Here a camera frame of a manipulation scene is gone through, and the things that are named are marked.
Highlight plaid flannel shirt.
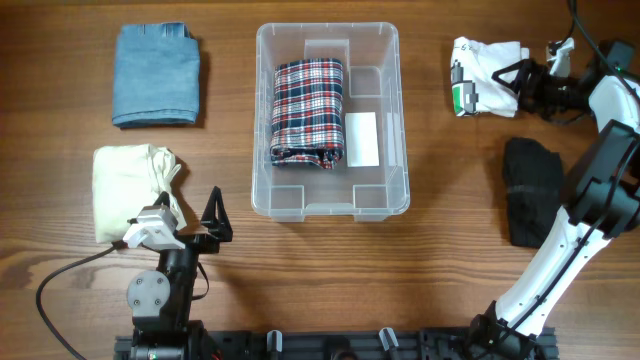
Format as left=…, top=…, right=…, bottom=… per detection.
left=270, top=58, right=345, bottom=170

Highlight white printed t-shirt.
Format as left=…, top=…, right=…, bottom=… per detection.
left=450, top=37, right=530, bottom=117

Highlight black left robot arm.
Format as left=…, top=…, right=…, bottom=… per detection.
left=114, top=187, right=233, bottom=360

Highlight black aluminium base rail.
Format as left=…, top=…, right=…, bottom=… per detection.
left=113, top=326, right=559, bottom=360

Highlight folded cream cloth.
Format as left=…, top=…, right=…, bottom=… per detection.
left=92, top=144, right=181, bottom=244

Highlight folded blue denim jeans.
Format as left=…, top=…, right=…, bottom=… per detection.
left=112, top=22, right=200, bottom=128

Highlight clear plastic storage container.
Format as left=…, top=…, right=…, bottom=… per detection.
left=251, top=22, right=410, bottom=222

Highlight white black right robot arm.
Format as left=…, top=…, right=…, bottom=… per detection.
left=465, top=42, right=639, bottom=359

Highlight black garment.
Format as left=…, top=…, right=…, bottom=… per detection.
left=502, top=137, right=564, bottom=248

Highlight black left camera cable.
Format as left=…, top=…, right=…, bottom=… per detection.
left=35, top=241, right=127, bottom=360

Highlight white label in container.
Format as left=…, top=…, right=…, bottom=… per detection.
left=345, top=112, right=379, bottom=167

